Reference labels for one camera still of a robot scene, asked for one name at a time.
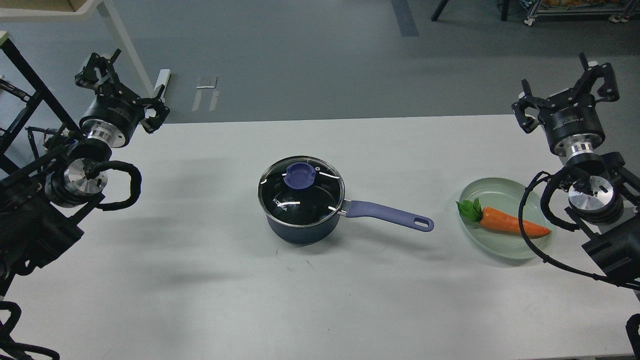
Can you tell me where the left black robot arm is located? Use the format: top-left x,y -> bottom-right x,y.
1,44 -> 170,360

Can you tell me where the pale green plate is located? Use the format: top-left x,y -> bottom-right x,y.
455,177 -> 554,261

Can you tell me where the wheeled metal cart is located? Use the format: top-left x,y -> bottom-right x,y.
523,0 -> 639,27

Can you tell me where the white table leg frame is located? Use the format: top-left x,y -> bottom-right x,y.
1,0 -> 172,95

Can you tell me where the orange toy carrot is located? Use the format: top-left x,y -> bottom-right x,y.
455,198 -> 551,239

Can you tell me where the dark blue saucepan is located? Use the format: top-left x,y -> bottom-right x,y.
266,200 -> 435,246

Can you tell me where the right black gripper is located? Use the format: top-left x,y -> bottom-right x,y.
511,52 -> 620,157

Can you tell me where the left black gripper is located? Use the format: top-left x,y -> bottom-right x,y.
74,48 -> 170,148

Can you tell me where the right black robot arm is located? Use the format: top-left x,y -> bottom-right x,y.
511,53 -> 640,293

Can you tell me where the glass lid with blue knob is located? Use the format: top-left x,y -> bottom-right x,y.
257,155 -> 345,228

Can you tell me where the black metal stand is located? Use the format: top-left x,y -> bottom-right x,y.
0,30 -> 83,174

